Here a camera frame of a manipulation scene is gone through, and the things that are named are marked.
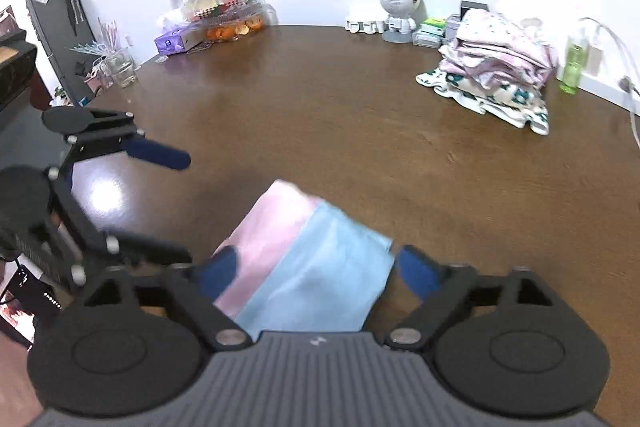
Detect cream cloth with green flowers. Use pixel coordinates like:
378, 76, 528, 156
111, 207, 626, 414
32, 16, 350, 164
416, 69, 551, 136

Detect white cable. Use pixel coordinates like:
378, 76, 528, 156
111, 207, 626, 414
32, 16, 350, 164
580, 17, 640, 148

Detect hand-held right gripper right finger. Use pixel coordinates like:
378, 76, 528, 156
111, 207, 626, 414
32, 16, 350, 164
382, 246, 556, 350

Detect pink holder with clear straws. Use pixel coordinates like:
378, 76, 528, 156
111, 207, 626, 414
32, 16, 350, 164
70, 19, 121, 92

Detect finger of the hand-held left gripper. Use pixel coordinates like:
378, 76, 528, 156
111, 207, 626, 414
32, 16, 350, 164
42, 107, 192, 180
47, 177, 194, 289

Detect white charger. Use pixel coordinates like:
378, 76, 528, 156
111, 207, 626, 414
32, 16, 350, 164
585, 39, 603, 75

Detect black cabinet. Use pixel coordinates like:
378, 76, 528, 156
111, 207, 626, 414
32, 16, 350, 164
23, 0, 101, 108

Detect clear container of oranges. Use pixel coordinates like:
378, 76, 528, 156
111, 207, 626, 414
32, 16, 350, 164
202, 4, 278, 44

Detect pink and blue garment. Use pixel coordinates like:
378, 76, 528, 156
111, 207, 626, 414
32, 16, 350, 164
212, 179, 396, 340

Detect white robot-shaped speaker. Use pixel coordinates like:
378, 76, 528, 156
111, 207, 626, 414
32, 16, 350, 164
378, 0, 426, 44

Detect clear glass cup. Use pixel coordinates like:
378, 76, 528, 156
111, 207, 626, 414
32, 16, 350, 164
102, 49, 138, 88

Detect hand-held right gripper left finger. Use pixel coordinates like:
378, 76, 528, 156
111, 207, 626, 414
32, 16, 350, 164
82, 246, 253, 350

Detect green and white small boxes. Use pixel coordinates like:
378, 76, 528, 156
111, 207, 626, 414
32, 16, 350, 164
412, 17, 447, 48

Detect stack of folded pink clothes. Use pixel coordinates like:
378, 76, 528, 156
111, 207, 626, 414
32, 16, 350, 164
439, 9, 558, 90

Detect purple tissue box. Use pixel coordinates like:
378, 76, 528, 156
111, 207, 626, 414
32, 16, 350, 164
154, 24, 203, 55

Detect green bottle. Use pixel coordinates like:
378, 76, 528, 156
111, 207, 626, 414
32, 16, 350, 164
559, 22, 586, 95

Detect black smartphone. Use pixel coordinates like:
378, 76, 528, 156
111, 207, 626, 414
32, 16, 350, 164
0, 264, 61, 350

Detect dark wooden furniture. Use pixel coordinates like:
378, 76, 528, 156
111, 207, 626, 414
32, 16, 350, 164
0, 6, 38, 112

